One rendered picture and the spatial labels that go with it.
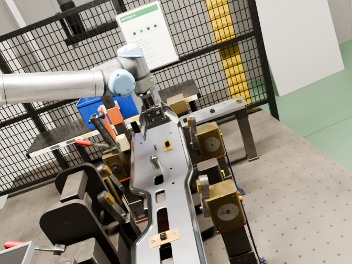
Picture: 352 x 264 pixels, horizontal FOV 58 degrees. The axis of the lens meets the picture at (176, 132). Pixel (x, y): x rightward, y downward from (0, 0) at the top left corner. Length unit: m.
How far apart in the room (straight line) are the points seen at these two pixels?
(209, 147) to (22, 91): 0.65
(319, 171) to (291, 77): 2.30
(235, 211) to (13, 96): 0.64
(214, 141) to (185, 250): 0.47
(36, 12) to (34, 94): 2.72
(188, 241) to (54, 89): 0.51
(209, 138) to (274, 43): 2.48
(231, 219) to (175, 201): 0.17
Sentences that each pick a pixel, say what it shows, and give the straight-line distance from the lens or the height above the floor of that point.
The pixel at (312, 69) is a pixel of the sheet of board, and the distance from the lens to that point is 3.75.
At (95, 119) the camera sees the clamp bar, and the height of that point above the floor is 1.21.
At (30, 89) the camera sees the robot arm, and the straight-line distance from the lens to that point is 0.88.
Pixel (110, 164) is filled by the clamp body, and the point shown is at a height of 1.02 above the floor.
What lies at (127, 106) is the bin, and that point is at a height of 1.08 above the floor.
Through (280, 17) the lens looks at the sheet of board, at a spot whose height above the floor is 0.74.
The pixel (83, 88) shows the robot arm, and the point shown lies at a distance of 0.90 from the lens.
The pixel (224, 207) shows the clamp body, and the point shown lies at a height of 1.01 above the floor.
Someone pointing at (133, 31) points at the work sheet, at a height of 1.36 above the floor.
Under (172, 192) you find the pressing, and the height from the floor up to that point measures 1.00.
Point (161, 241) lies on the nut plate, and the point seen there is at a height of 1.00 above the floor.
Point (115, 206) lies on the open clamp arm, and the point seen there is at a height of 1.05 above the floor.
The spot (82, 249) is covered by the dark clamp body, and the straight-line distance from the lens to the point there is 0.86.
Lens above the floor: 1.60
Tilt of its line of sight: 27 degrees down
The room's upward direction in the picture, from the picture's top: 21 degrees counter-clockwise
